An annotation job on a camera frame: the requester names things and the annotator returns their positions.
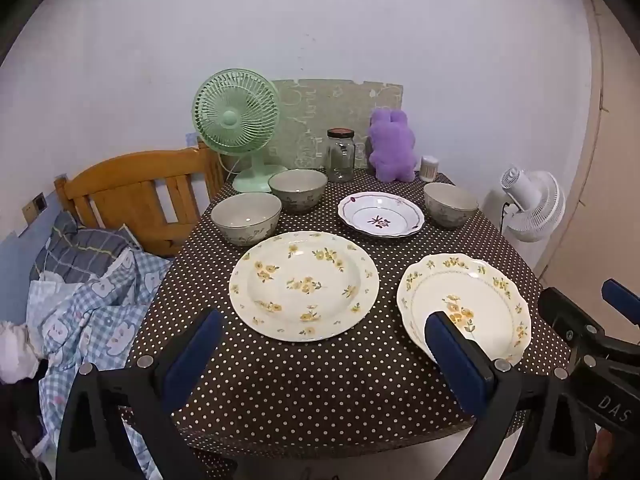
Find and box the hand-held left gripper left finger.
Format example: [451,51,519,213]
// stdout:
[55,308,225,480]

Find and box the white cloth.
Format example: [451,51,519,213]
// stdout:
[0,321,43,383]

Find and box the white plate with purple flower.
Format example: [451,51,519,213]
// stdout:
[337,192,426,237]

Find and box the blue checked blanket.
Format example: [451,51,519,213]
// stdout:
[25,247,173,480]

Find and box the green printed board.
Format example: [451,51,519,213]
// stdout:
[270,78,404,171]

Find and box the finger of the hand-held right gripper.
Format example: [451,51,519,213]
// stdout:
[601,279,640,328]
[539,287,607,357]

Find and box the green desk fan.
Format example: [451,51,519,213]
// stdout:
[192,67,288,194]

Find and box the grey-green ceramic bowl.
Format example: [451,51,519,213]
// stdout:
[267,169,329,212]
[423,182,480,230]
[210,192,283,247]

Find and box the dark cloth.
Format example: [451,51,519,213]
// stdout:
[0,380,56,480]

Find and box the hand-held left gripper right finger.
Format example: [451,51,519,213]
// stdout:
[424,311,599,480]

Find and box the glass jar with dark lid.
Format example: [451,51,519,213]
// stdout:
[326,128,356,183]

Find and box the purple plush toy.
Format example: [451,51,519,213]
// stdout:
[367,107,417,183]

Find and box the white fan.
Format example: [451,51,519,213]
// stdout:
[500,165,567,243]

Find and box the brown polka dot tablecloth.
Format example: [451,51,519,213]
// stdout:
[125,167,576,466]

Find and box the large round yellow floral plate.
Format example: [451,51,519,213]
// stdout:
[228,231,379,343]

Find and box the grey plaid quilt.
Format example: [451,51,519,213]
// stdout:
[30,210,143,286]

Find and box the scalloped yellow floral plate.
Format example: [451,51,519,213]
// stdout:
[396,253,532,368]

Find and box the beige door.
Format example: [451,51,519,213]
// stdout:
[530,0,640,301]

